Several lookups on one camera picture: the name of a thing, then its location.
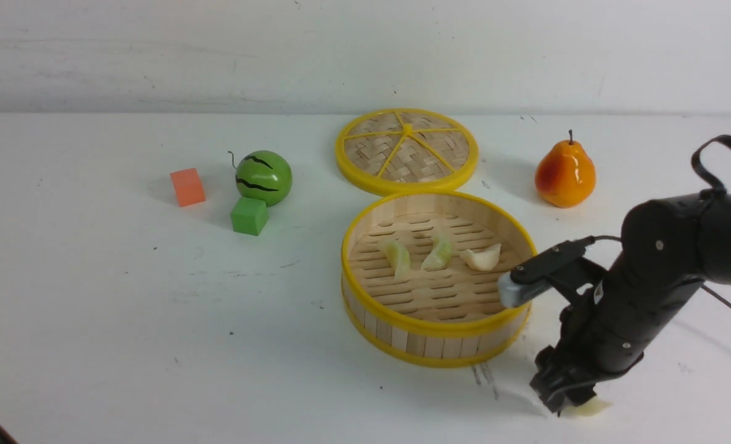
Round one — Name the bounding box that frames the woven bamboo steamer lid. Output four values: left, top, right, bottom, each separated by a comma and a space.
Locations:
334, 109, 480, 196

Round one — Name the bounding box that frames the white dumpling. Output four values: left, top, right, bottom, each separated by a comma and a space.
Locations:
460, 244, 502, 272

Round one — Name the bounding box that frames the pale yellow dumpling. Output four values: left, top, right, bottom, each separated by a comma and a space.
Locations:
564, 397, 613, 417

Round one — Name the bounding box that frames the orange foam cube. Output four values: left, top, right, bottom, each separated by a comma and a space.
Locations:
170, 168, 205, 207

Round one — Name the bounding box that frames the green foam cube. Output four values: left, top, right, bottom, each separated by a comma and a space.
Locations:
230, 197, 269, 236

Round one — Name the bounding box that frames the bamboo steamer tray yellow rim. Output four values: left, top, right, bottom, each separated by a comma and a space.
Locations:
341, 192, 537, 368

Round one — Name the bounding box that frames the green toy watermelon ball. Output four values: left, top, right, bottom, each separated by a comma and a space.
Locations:
229, 150, 294, 207

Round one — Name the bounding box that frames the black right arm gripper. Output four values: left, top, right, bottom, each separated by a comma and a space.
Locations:
531, 247, 703, 415

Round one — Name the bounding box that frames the pale green dumpling bottom edge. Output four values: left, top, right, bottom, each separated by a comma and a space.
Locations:
421, 234, 455, 271

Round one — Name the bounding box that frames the orange toy pear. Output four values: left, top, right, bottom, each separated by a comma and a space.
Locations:
534, 129, 597, 208

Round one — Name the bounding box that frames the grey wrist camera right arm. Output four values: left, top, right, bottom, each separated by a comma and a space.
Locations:
498, 239, 606, 309

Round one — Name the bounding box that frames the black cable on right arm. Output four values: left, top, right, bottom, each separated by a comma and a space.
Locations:
587, 134, 731, 331

